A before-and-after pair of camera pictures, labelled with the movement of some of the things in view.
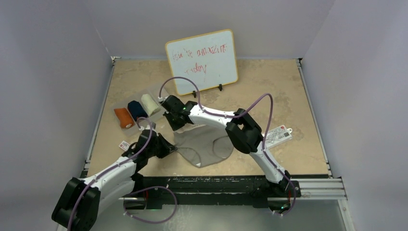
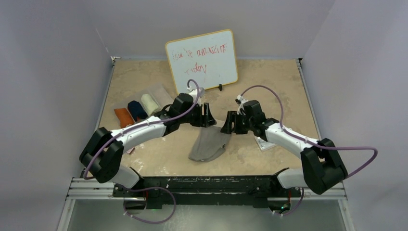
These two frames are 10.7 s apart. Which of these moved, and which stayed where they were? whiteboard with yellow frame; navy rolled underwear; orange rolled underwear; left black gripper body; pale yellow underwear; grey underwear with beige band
Moved: left black gripper body; grey underwear with beige band
Stayed: navy rolled underwear; orange rolled underwear; pale yellow underwear; whiteboard with yellow frame
